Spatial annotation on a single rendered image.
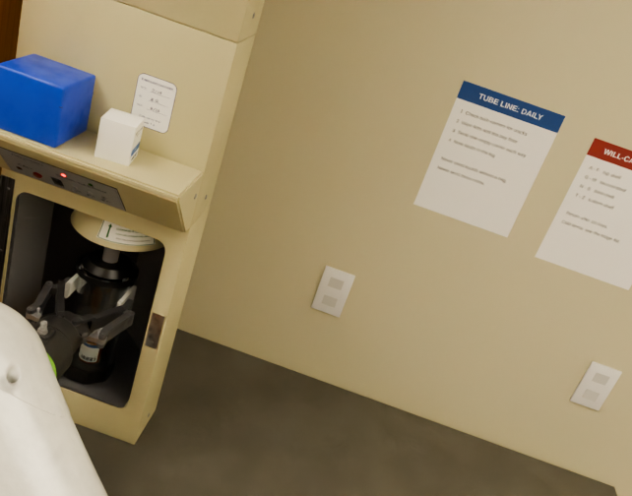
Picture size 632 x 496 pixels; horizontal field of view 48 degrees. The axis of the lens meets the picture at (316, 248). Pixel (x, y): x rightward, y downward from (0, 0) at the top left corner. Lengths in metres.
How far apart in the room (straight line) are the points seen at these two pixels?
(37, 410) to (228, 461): 0.91
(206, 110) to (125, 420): 0.61
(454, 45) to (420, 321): 0.61
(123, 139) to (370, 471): 0.86
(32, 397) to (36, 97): 0.58
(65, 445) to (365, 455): 1.07
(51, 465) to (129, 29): 0.70
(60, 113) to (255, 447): 0.77
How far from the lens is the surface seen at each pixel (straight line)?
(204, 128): 1.09
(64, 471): 0.56
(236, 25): 1.05
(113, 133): 1.05
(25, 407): 0.56
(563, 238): 1.58
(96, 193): 1.12
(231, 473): 1.42
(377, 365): 1.71
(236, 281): 1.67
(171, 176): 1.06
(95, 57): 1.13
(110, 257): 1.30
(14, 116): 1.09
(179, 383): 1.58
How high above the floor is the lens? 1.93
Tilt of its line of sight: 25 degrees down
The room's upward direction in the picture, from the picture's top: 19 degrees clockwise
